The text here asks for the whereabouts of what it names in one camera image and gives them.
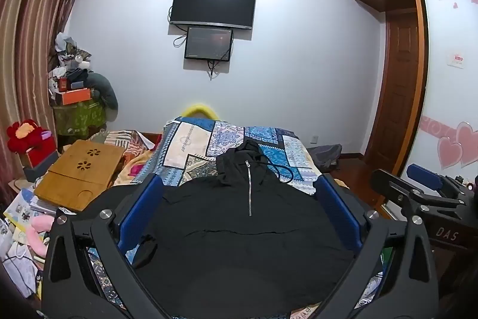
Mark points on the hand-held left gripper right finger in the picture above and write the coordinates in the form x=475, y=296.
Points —
x=336, y=208

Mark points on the white heart-sticker sliding door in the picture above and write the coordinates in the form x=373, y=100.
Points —
x=440, y=80

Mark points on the red plush flower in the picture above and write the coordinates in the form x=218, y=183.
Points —
x=22, y=136

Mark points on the small black wall monitor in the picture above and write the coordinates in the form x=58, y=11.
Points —
x=207, y=44

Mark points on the striped brown curtain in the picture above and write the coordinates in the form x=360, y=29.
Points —
x=33, y=23

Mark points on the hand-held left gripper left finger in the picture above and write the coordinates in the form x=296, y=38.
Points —
x=142, y=210

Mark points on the pile of household clutter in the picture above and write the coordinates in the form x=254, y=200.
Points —
x=69, y=57

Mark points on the pink plush toy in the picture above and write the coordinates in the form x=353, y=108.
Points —
x=37, y=225

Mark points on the pile of papers and books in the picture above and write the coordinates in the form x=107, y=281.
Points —
x=22, y=207

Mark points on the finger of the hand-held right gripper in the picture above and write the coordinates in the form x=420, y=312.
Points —
x=425, y=175
x=396, y=188

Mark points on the yellow plush object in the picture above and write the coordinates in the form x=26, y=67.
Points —
x=201, y=106

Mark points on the black zip hoodie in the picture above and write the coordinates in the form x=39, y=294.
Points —
x=239, y=248

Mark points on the orange striped quilt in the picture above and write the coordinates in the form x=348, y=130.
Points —
x=130, y=151

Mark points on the black wall television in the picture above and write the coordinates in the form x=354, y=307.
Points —
x=213, y=5

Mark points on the blue patchwork blanket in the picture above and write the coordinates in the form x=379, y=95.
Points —
x=231, y=139

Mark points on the grey plush toy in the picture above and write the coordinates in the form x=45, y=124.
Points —
x=104, y=87

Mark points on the orange box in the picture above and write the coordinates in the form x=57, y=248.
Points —
x=76, y=96

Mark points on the red and white door label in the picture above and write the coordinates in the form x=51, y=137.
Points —
x=456, y=59

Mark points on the small purple item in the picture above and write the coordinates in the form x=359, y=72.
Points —
x=46, y=134

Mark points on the green cloth-covered cabinet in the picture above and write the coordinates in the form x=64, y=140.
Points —
x=78, y=117

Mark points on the wooden lap desk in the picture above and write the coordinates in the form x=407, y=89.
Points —
x=74, y=180

